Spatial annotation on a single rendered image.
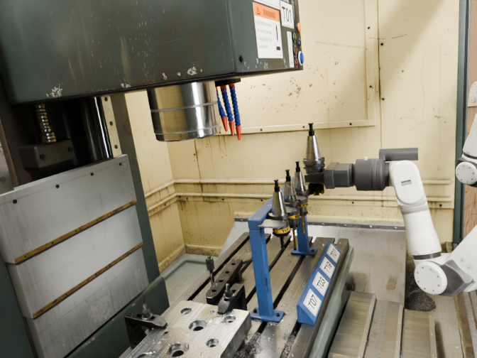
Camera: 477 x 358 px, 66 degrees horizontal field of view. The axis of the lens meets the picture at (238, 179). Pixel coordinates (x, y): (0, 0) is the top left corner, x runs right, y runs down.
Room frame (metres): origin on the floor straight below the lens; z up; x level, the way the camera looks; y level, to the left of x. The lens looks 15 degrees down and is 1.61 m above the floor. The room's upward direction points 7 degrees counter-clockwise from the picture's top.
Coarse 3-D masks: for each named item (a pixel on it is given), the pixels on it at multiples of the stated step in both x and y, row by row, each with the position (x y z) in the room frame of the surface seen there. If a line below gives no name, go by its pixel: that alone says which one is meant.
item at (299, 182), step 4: (296, 172) 1.22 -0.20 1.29; (300, 172) 1.22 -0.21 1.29; (296, 176) 1.22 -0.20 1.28; (300, 176) 1.21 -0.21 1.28; (296, 180) 1.21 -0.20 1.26; (300, 180) 1.21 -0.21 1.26; (304, 180) 1.22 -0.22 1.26; (296, 184) 1.21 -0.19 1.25; (300, 184) 1.21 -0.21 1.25; (304, 184) 1.21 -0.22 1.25; (296, 188) 1.21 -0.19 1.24; (300, 188) 1.21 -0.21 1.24; (304, 188) 1.21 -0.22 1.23
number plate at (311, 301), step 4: (308, 292) 1.02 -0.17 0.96; (312, 292) 1.03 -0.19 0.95; (308, 296) 1.00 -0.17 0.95; (312, 296) 1.01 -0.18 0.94; (316, 296) 1.02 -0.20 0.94; (308, 300) 0.99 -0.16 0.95; (312, 300) 1.00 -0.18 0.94; (316, 300) 1.01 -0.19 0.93; (320, 300) 1.02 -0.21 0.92; (304, 304) 0.97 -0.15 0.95; (308, 304) 0.97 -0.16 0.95; (312, 304) 0.99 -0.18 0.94; (316, 304) 0.99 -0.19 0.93; (308, 308) 0.96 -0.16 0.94; (312, 308) 0.97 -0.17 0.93; (316, 308) 0.98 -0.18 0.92; (312, 312) 0.96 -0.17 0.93; (316, 312) 0.97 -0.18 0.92
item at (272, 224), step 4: (264, 220) 1.01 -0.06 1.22; (268, 220) 1.00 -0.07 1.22; (272, 220) 1.00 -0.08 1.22; (276, 220) 0.99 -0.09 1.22; (280, 220) 0.99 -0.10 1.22; (284, 220) 0.99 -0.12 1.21; (260, 224) 0.98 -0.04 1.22; (264, 224) 0.97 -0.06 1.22; (268, 224) 0.97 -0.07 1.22; (272, 224) 0.97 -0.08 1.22; (276, 224) 0.96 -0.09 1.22; (280, 224) 0.96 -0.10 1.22; (284, 224) 0.96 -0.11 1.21; (272, 228) 0.96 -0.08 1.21; (276, 228) 0.95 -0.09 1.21
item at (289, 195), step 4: (288, 184) 1.12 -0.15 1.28; (292, 184) 1.12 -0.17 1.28; (284, 188) 1.13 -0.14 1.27; (288, 188) 1.11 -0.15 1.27; (292, 188) 1.12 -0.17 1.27; (284, 192) 1.12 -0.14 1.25; (288, 192) 1.11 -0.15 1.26; (292, 192) 1.11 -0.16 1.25; (284, 196) 1.12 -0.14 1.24; (288, 196) 1.11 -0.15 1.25; (292, 196) 1.11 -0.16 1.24; (296, 196) 1.12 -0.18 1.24; (284, 200) 1.12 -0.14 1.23; (288, 200) 1.11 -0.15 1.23; (292, 200) 1.11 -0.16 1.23; (296, 200) 1.11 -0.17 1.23
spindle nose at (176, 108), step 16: (160, 96) 0.82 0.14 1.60; (176, 96) 0.81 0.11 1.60; (192, 96) 0.82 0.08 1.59; (208, 96) 0.84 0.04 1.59; (160, 112) 0.83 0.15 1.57; (176, 112) 0.81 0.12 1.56; (192, 112) 0.82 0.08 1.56; (208, 112) 0.84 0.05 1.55; (160, 128) 0.83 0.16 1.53; (176, 128) 0.82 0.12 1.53; (192, 128) 0.82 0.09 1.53; (208, 128) 0.84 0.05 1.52
